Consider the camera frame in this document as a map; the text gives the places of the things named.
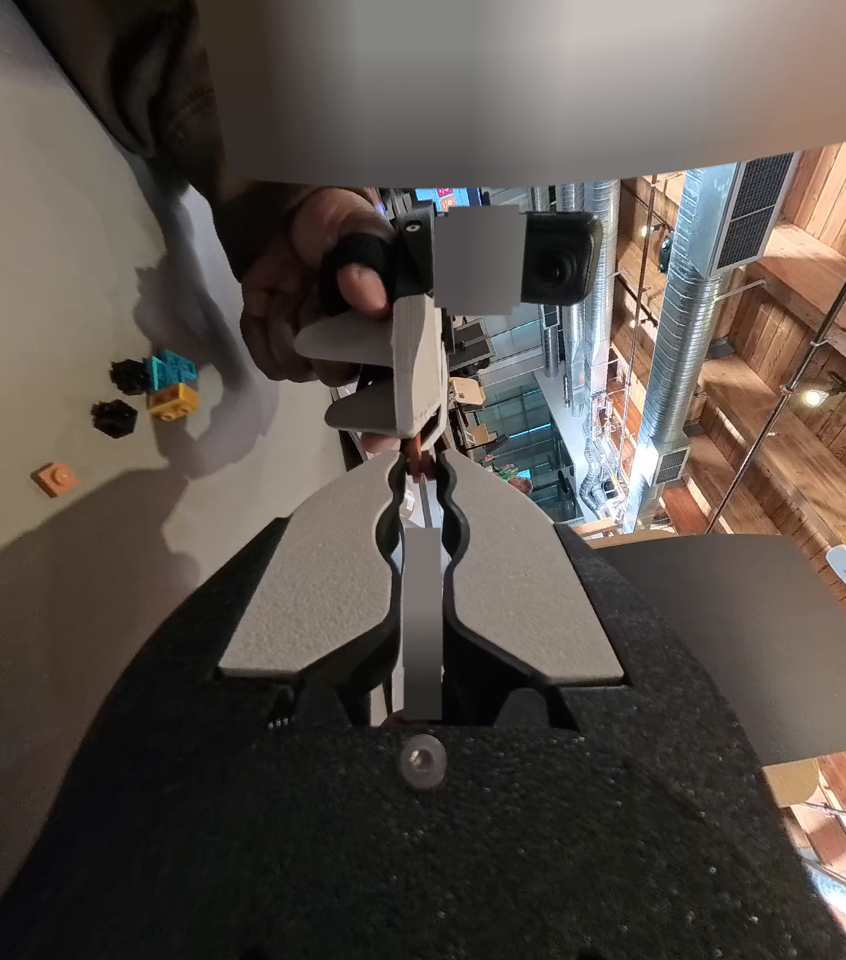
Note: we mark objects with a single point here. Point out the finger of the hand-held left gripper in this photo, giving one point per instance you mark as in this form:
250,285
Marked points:
419,360
434,433

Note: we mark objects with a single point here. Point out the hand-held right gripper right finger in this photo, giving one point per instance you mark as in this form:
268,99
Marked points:
535,600

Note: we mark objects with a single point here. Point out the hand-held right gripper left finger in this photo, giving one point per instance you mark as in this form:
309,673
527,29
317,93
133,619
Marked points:
303,592

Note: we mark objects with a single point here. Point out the long brown toy plate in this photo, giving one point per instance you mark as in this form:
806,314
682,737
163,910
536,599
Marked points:
420,461

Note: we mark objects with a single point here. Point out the teal toy brick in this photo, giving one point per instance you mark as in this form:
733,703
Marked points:
172,369

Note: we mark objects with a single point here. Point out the small orange toy plate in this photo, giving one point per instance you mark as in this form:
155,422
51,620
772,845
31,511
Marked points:
55,480

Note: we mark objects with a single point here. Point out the person's left forearm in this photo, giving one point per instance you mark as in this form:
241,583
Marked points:
130,75

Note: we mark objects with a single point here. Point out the grey desk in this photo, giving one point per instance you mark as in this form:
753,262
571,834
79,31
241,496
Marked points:
18,225

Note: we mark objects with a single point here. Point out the person's left hand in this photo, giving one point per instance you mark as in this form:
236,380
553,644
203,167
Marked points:
280,315

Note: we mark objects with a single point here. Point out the colourful display screen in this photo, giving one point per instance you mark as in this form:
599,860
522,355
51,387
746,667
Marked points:
445,199

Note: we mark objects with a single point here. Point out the dark grey panel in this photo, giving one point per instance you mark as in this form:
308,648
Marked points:
730,645

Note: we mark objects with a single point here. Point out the small black toy brick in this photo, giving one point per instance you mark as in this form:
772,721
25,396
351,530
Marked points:
127,375
114,420

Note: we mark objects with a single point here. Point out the ceiling spot lamp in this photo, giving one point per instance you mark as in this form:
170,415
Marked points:
814,396

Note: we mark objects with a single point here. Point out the ceiling vent grille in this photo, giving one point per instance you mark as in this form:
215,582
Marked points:
757,210

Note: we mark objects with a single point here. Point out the black ceiling pipe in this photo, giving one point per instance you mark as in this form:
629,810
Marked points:
805,360

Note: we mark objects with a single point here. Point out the corrugated silver duct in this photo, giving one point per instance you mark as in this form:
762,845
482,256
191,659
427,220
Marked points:
599,285

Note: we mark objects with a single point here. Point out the silver ventilation duct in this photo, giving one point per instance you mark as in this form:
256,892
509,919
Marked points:
682,337

